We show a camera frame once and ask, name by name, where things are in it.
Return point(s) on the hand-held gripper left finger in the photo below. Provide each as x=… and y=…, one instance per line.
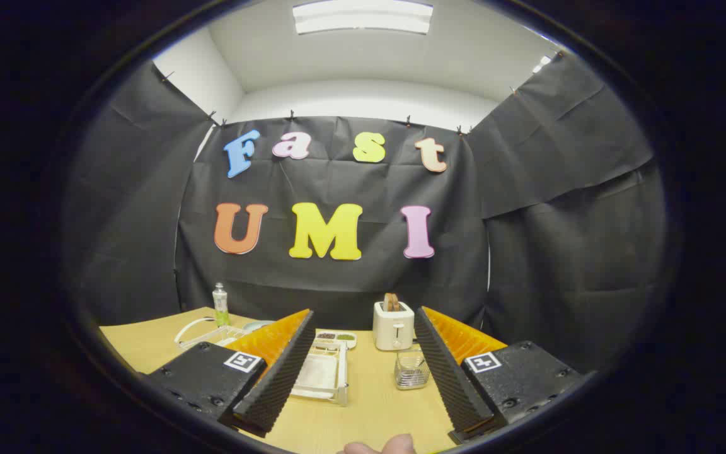
x=284, y=378

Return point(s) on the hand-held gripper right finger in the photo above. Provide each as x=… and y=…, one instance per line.
x=445, y=378

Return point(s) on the white dish rack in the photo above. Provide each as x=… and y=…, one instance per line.
x=322, y=375

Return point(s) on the white divided condiment dish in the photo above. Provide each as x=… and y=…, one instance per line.
x=336, y=343

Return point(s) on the cream toaster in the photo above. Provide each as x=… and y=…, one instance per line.
x=393, y=331

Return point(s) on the brown bread slice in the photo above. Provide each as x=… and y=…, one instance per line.
x=391, y=302

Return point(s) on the clear bottle with green liquid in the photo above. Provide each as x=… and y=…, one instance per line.
x=221, y=309

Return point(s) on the black backdrop cloth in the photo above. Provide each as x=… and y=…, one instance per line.
x=338, y=284

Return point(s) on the small ceiling light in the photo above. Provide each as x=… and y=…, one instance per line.
x=542, y=63

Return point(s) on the long ceiling light panel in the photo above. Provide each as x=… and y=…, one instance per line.
x=363, y=16

